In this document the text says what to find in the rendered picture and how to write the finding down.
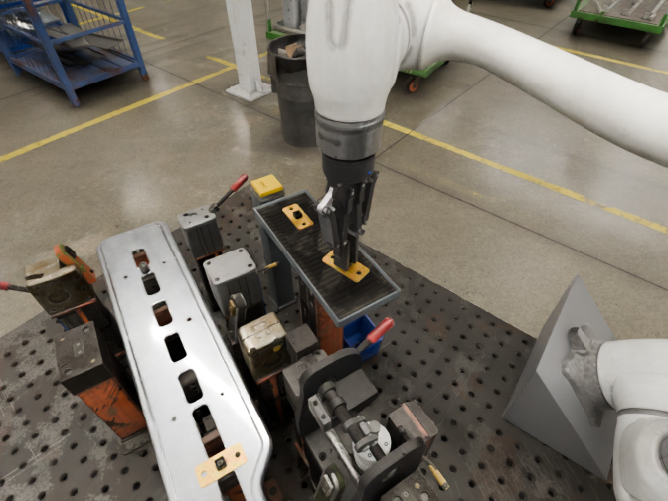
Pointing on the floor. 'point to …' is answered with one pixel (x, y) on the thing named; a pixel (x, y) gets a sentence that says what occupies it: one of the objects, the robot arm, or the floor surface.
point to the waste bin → (292, 88)
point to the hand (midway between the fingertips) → (346, 250)
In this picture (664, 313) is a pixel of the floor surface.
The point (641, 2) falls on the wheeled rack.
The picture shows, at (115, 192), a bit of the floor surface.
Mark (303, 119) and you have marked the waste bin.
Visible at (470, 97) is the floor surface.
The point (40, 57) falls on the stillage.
